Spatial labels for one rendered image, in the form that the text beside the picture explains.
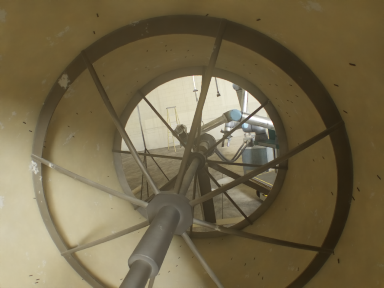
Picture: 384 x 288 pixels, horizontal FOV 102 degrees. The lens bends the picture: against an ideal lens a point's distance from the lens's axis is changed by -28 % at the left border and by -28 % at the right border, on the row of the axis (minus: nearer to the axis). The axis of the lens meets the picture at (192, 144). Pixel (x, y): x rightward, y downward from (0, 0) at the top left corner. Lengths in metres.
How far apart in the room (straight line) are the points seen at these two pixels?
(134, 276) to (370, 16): 0.76
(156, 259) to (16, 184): 0.84
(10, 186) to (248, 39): 1.23
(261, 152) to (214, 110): 6.42
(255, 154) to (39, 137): 3.55
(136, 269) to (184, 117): 9.86
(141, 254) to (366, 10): 0.75
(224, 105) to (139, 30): 9.38
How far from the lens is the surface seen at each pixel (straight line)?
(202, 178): 2.07
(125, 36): 0.90
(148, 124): 10.74
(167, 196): 0.84
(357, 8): 0.49
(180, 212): 0.85
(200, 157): 1.74
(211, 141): 2.51
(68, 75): 1.02
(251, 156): 4.06
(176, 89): 10.39
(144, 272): 0.57
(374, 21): 0.50
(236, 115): 2.14
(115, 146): 2.01
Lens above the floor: 1.29
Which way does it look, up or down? 7 degrees down
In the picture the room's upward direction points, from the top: 10 degrees counter-clockwise
